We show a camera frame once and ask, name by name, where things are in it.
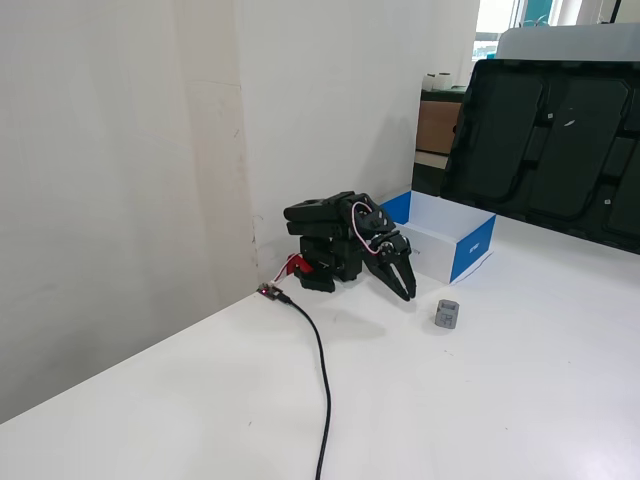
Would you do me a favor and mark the red table clamp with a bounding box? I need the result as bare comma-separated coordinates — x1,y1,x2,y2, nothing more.
286,253,316,277

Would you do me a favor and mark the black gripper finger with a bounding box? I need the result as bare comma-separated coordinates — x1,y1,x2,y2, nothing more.
366,257,409,301
394,254,417,300

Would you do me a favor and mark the white rounded monitor back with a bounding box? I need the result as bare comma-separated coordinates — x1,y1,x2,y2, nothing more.
496,24,640,64

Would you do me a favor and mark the gray block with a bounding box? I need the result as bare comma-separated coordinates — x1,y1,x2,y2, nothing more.
433,298,461,331

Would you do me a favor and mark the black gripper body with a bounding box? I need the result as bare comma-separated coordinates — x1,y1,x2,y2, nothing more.
367,230,414,264

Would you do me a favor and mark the brown wooden cabinet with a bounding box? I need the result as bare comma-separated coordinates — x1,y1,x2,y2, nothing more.
416,87,466,155

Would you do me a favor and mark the white servo wire loop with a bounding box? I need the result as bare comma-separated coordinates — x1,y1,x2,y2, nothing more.
348,199,382,255

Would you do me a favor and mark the window pane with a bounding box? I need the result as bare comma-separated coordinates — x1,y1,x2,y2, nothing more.
472,0,640,62

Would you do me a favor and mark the blue and white cardboard box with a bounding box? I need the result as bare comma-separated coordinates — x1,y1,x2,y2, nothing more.
379,189,498,286

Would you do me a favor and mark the black USB cable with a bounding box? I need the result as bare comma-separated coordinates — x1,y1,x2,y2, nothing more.
277,292,334,480

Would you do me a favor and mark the black plastic packaging tray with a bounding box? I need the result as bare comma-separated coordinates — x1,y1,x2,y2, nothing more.
438,58,640,254

